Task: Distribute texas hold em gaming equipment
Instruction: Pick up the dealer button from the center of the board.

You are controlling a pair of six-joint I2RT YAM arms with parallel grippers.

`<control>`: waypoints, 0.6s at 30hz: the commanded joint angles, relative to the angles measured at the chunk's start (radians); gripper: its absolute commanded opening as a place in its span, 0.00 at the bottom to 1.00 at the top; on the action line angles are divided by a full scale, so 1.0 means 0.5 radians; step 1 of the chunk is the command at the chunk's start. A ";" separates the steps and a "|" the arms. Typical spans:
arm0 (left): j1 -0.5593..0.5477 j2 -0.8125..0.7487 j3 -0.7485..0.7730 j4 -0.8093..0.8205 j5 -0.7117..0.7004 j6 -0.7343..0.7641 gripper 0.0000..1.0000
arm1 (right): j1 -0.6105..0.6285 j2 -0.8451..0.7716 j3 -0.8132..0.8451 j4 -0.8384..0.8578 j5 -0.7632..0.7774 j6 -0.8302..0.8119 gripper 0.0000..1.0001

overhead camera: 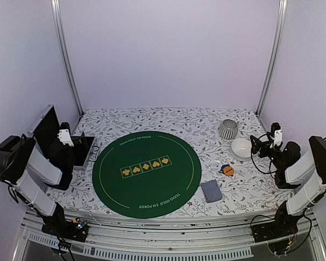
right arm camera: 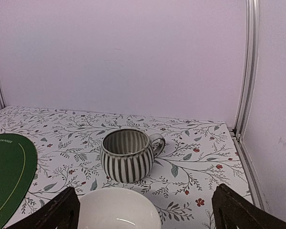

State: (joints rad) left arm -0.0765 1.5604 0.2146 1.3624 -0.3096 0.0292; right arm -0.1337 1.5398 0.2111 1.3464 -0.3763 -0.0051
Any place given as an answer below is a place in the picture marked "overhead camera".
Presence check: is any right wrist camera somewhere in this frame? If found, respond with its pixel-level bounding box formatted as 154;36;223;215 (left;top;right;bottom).
270;122;283;148

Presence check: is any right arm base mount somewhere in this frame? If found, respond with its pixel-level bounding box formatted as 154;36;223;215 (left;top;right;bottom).
250;215;298;255

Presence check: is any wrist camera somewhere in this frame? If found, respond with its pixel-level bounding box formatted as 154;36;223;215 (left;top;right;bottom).
58;122;74;147
270;122;283;148

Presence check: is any white bowl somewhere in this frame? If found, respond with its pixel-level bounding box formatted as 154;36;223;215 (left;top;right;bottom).
231;139;252;161

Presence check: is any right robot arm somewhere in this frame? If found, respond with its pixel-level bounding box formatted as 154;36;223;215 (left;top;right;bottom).
250;131;326;242

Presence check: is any blue-backed card deck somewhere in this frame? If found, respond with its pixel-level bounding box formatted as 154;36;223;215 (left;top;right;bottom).
200;180;223;203

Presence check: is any round green poker mat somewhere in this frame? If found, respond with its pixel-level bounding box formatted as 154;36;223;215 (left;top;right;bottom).
92;131;202;219

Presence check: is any striped ceramic cup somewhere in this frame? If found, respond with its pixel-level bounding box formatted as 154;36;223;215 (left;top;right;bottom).
218;119;239;140

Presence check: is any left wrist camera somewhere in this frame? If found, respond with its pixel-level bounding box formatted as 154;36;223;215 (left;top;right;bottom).
58;122;74;147

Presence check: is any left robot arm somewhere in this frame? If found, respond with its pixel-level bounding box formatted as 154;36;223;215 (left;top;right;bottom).
0;135;75;236

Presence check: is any aluminium poker set case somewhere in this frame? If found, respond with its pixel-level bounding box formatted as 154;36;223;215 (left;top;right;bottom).
27;104;100;170

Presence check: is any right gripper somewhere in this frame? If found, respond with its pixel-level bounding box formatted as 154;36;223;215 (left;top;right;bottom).
251;135;286;170

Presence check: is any aluminium frame post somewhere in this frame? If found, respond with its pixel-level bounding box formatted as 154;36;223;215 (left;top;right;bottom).
256;0;288;117
51;0;84;117

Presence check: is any front aluminium rail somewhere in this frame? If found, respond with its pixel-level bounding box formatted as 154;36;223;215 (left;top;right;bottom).
12;210;326;260

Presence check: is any blue small blind button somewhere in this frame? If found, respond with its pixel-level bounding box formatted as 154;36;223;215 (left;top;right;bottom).
221;164;229;172

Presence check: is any left aluminium frame post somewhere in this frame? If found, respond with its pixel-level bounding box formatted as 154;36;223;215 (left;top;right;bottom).
51;0;84;117

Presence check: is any right aluminium frame post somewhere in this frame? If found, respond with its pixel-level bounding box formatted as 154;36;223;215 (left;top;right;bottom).
256;0;288;117

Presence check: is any orange big blind button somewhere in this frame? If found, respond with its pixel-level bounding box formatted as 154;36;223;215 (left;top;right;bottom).
223;166;234;176

